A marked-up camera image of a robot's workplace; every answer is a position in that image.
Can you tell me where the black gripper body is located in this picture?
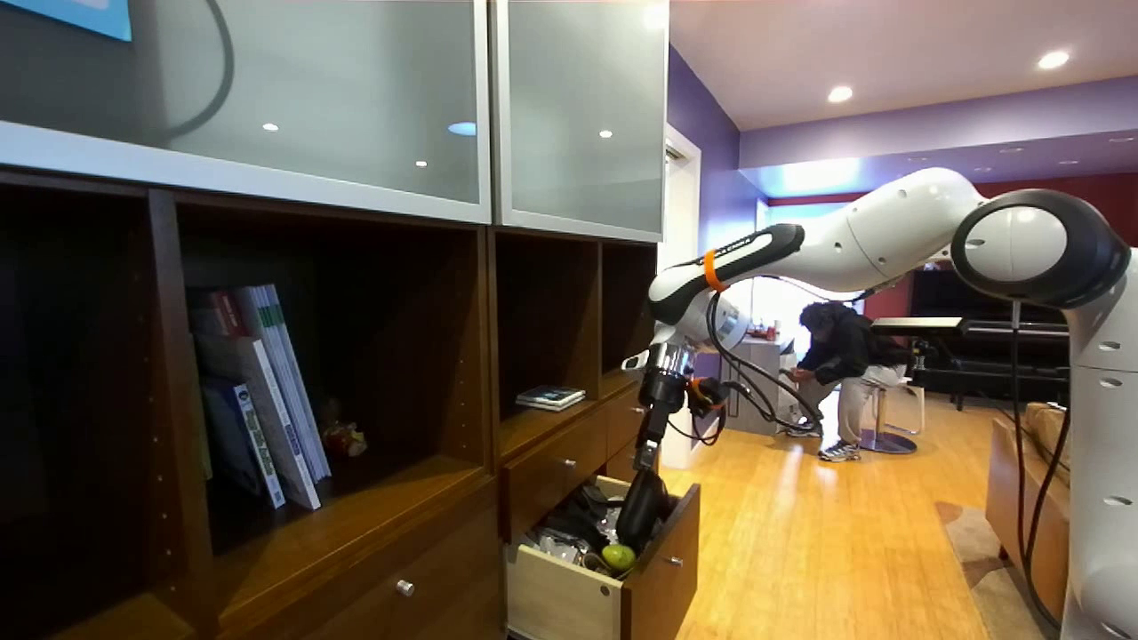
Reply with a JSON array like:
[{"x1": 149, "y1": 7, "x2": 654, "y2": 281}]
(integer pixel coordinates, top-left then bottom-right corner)
[{"x1": 633, "y1": 364, "x2": 697, "y2": 452}]

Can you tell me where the short closed wooden drawer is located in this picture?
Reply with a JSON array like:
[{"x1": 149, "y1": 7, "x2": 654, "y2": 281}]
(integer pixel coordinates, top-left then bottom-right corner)
[
  {"x1": 597, "y1": 373, "x2": 661, "y2": 458},
  {"x1": 602, "y1": 424, "x2": 661, "y2": 490}
]

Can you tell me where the long closed wooden drawer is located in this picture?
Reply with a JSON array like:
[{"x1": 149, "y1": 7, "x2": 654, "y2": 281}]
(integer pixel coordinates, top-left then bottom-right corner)
[{"x1": 502, "y1": 405, "x2": 607, "y2": 545}]

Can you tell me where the clear plastic bag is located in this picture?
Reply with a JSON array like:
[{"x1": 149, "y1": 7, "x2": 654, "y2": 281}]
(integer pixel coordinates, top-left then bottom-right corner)
[{"x1": 526, "y1": 531, "x2": 602, "y2": 568}]

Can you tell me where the open wooden drawer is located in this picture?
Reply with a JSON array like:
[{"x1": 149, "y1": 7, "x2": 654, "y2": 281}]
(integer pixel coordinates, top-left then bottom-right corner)
[{"x1": 506, "y1": 473, "x2": 703, "y2": 640}]

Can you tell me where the wide closed wooden drawer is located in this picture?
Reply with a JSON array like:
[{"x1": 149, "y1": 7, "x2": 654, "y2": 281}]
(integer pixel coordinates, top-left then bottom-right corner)
[{"x1": 223, "y1": 493, "x2": 508, "y2": 640}]

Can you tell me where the green ball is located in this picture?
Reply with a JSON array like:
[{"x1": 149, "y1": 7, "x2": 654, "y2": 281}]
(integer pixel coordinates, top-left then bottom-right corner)
[{"x1": 597, "y1": 542, "x2": 639, "y2": 575}]

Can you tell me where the small flat book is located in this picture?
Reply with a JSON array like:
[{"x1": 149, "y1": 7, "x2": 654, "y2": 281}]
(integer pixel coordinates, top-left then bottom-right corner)
[{"x1": 512, "y1": 384, "x2": 589, "y2": 416}]

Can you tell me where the person in dark top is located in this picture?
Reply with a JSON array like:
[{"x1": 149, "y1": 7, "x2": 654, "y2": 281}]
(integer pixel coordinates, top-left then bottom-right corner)
[{"x1": 791, "y1": 298, "x2": 888, "y2": 466}]

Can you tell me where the white stool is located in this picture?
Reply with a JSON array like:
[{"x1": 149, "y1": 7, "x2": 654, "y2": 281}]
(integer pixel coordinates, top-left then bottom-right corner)
[{"x1": 847, "y1": 366, "x2": 930, "y2": 458}]

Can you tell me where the narrow frosted glass door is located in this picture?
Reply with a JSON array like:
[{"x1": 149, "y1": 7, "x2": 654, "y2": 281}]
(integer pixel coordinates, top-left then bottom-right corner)
[{"x1": 492, "y1": 0, "x2": 672, "y2": 245}]

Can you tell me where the dark wooden shelf unit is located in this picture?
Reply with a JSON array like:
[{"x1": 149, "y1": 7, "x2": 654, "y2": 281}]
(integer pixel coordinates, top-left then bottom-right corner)
[{"x1": 0, "y1": 0, "x2": 703, "y2": 640}]

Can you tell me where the small brown figurine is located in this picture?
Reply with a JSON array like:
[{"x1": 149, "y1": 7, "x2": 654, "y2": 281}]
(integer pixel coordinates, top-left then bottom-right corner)
[{"x1": 318, "y1": 394, "x2": 372, "y2": 464}]

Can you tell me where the black piano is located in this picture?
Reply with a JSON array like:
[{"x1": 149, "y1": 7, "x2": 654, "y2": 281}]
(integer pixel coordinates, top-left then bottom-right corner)
[{"x1": 866, "y1": 263, "x2": 1077, "y2": 409}]

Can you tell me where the tall white book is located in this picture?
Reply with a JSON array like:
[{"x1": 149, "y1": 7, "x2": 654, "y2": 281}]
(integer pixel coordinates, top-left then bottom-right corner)
[{"x1": 231, "y1": 281, "x2": 333, "y2": 488}]

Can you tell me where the low wooden cabinet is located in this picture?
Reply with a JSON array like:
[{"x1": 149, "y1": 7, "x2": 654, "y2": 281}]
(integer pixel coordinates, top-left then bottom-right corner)
[{"x1": 985, "y1": 400, "x2": 1077, "y2": 625}]

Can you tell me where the blue book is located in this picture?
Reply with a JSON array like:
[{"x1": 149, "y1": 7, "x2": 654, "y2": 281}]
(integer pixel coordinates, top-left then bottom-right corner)
[{"x1": 200, "y1": 381, "x2": 287, "y2": 516}]

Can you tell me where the wide frosted glass door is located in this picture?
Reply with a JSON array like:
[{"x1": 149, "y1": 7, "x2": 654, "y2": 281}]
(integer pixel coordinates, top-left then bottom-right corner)
[{"x1": 0, "y1": 0, "x2": 493, "y2": 229}]

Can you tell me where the red book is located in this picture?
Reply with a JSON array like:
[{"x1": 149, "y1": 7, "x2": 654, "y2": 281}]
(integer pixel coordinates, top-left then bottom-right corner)
[{"x1": 188, "y1": 287, "x2": 249, "y2": 347}]

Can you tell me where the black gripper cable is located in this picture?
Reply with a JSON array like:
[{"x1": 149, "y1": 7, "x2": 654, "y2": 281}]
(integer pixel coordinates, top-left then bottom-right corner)
[{"x1": 661, "y1": 296, "x2": 830, "y2": 449}]

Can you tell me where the orange strap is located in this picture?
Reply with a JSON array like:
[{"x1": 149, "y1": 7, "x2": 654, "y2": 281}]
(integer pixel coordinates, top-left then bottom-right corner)
[{"x1": 697, "y1": 245, "x2": 728, "y2": 296}]

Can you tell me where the white door frame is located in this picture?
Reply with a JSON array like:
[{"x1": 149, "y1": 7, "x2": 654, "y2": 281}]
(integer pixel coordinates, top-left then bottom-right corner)
[{"x1": 657, "y1": 120, "x2": 703, "y2": 473}]

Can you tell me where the curved dark cable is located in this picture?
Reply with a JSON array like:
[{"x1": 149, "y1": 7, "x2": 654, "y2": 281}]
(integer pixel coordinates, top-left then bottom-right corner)
[{"x1": 153, "y1": 0, "x2": 237, "y2": 141}]

